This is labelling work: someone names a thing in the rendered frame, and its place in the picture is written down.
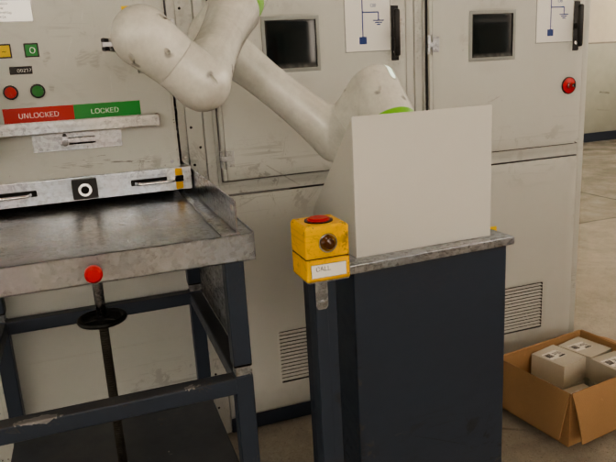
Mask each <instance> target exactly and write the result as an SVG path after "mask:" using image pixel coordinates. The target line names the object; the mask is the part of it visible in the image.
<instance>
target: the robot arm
mask: <svg viewBox="0 0 616 462"><path fill-rule="evenodd" d="M267 1H268V0H207V1H206V3H205V4H204V6H203V8H202V9H201V11H200V12H199V13H198V15H197V16H196V17H195V19H194V20H193V21H192V23H191V24H190V26H189V28H188V32H187V36H186V35H185V34H184V33H183V32H182V31H181V30H180V29H178V28H177V27H176V26H175V25H174V24H173V23H172V22H171V21H170V20H169V19H168V18H167V17H166V16H165V15H164V14H163V13H162V12H160V11H159V10H158V9H157V8H155V7H153V6H151V5H144V4H135V5H129V6H127V7H125V8H124V9H122V10H121V11H120V12H119V13H118V14H117V15H116V16H115V18H114V20H113V23H112V26H111V34H110V37H111V38H101V43H102V50H103V51H112V52H115V53H116V54H117V55H118V57H119V58H121V59H122V60H123V61H124V62H126V63H127V64H129V65H131V66H132V67H134V68H136V69H137V71H138V73H144V74H146V75H147V76H148V77H149V78H151V79H152V80H154V81H155V82H157V83H158V84H160V85H161V86H162V87H164V88H165V89H166V90H167V91H168V92H170V93H171V94H172V95H173V96H174V97H176V98H177V99H178V100H179V101H180V102H181V103H182V104H183V105H185V106H186V107H188V108H190V109H192V110H193V111H197V112H208V111H212V110H214V109H216V108H217V107H219V106H220V105H221V104H223V103H224V101H225V100H226V98H227V97H228V95H229V92H230V88H231V82H232V81H234V82H235V83H237V84H239V85H240V86H241V87H243V88H244V89H246V90H247V91H248V92H250V93H251V94H253V95H254V96H255V97H257V98H258V99H259V100H260V101H261V102H262V103H263V104H265V105H266V106H267V107H269V108H270V109H271V110H272V111H273V112H275V113H276V114H277V115H278V116H280V117H281V118H282V119H283V120H284V121H285V122H286V123H288V124H289V125H290V126H291V127H292V128H293V129H294V130H295V131H296V132H297V133H298V134H299V135H301V136H302V138H303V139H304V140H305V141H306V142H307V143H308V144H309V145H310V146H311V147H312V148H313V149H314V150H315V151H316V152H317V153H318V154H319V155H320V156H321V157H322V158H323V159H325V160H328V161H331V162H333V161H334V159H335V156H336V153H337V151H338V149H339V146H340V144H341V141H342V139H343V137H344V135H345V133H346V130H347V126H348V124H349V121H350V119H351V117H352V116H371V115H381V114H392V113H402V112H413V111H414V110H413V107H412V105H411V103H410V101H409V99H408V97H407V95H406V93H405V91H404V90H403V88H402V85H401V83H400V81H399V79H398V77H397V75H396V73H395V71H394V70H393V69H392V68H390V67H389V66H386V65H382V64H375V65H370V66H368V67H366V68H364V69H362V70H360V71H359V72H357V73H356V74H355V75H354V76H353V78H352V79H351V80H350V82H349V83H348V85H347V87H346V89H345V90H344V91H343V93H342V95H341V96H340V98H339V99H338V100H337V102H336V103H335V104H329V103H328V102H326V101H325V100H323V99H322V98H320V97H319V96H317V95H316V94H314V93H312V92H311V91H310V90H308V89H307V88H305V87H304V86H303V85H301V84H300V83H299V82H297V81H296V80H294V79H293V78H292V77H291V76H290V75H289V74H288V73H286V72H285V71H284V70H283V69H281V68H280V67H279V66H278V65H277V64H275V63H274V62H273V61H272V60H271V59H269V58H268V57H267V56H266V55H265V54H264V53H263V52H262V51H261V50H259V49H258V48H257V47H256V46H255V45H254V44H253V43H252V42H251V41H250V40H249V39H248V36H249V34H250V33H251V32H252V30H253V29H254V28H255V27H256V26H257V24H258V22H259V18H260V15H261V13H262V11H263V9H264V7H265V5H266V4H267Z"/></svg>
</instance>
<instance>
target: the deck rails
mask: <svg viewBox="0 0 616 462"><path fill-rule="evenodd" d="M191 173H192V188H190V189H181V190H177V191H178V192H179V193H180V194H181V195H182V196H183V197H184V198H185V199H186V200H187V201H188V202H189V203H190V205H191V206H192V207H193V208H194V209H195V210H196V211H197V212H198V213H199V214H200V215H201V216H202V217H203V219H204V220H205V221H206V222H207V223H208V224H209V225H210V226H211V227H212V228H213V229H214V230H215V231H216V233H217V234H218V235H219V236H220V237H227V236H233V235H240V232H239V231H238V229H237V209H236V200H234V199H233V198H232V197H230V196H229V195H228V194H226V193H225V192H223V191H222V190H220V189H219V188H218V187H216V186H215V185H214V184H212V183H211V182H210V181H208V180H207V179H206V178H205V177H204V176H202V175H201V174H199V173H198V172H197V171H195V170H194V169H192V168H191ZM232 205H233V207H234V211H232Z"/></svg>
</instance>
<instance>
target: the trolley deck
mask: <svg viewBox="0 0 616 462"><path fill-rule="evenodd" d="M236 219H237V229H238V231H239V232H240V235H233V236H219V235H218V234H217V233H216V231H215V230H214V229H213V228H212V227H211V226H210V225H209V224H208V223H207V222H206V221H205V220H204V219H203V217H202V216H201V215H200V214H199V213H198V212H197V211H196V210H195V209H194V208H193V207H192V206H191V205H190V203H189V202H188V201H187V200H186V199H185V198H184V197H183V196H182V195H181V194H180V193H179V192H178V191H177V190H173V191H165V192H149V193H142V194H133V195H125V196H117V197H108V198H100V199H92V200H83V201H75V202H67V203H52V204H43V205H35V206H27V207H18V208H10V209H2V210H0V298H5V297H10V296H17V295H22V294H29V293H34V292H46V291H52V290H58V289H64V288H70V287H76V286H83V285H89V284H94V283H90V282H88V281H87V280H86V279H85V277H84V271H85V269H86V268H87V267H88V266H90V265H97V266H99V267H100V268H101V269H102V271H103V277H102V279H101V280H100V281H99V282H97V283H101V282H107V281H119V280H124V279H131V278H136V277H143V276H148V275H155V274H161V273H167V272H174V271H179V270H191V269H197V268H203V267H209V266H215V265H221V264H227V263H234V262H239V261H246V260H252V259H256V250H255V239H254V230H252V229H251V228H250V227H249V226H248V225H246V224H245V223H244V222H243V221H242V220H240V219H239V218H238V217H236Z"/></svg>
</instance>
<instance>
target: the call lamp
mask: <svg viewBox="0 0 616 462"><path fill-rule="evenodd" d="M318 246H319V248H320V249H321V250H322V251H323V252H325V253H329V252H332V251H333V250H334V249H335V248H336V246H337V238H336V236H335V235H333V234H331V233H326V234H323V235H322V236H321V237H320V238H319V241H318Z"/></svg>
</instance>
